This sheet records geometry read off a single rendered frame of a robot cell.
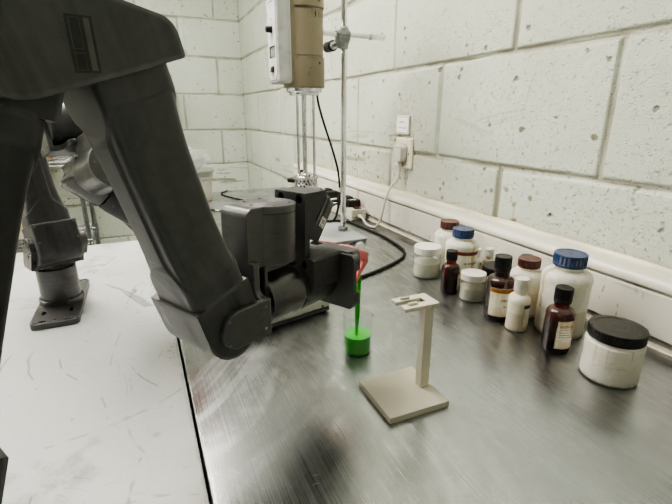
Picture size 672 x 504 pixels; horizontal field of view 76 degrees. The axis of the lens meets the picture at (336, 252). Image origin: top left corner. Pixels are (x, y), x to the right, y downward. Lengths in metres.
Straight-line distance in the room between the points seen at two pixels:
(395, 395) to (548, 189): 0.53
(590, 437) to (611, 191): 0.43
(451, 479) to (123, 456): 0.33
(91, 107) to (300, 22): 0.85
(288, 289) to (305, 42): 0.78
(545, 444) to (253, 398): 0.33
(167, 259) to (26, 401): 0.36
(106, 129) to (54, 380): 0.44
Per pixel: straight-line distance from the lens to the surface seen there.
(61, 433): 0.59
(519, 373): 0.65
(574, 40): 0.92
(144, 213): 0.34
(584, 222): 0.88
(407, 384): 0.57
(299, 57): 1.12
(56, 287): 0.89
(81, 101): 0.33
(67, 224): 0.86
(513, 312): 0.74
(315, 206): 0.46
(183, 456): 0.51
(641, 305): 0.79
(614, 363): 0.65
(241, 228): 0.40
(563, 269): 0.73
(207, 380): 0.61
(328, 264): 0.47
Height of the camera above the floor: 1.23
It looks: 18 degrees down
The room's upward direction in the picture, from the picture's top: straight up
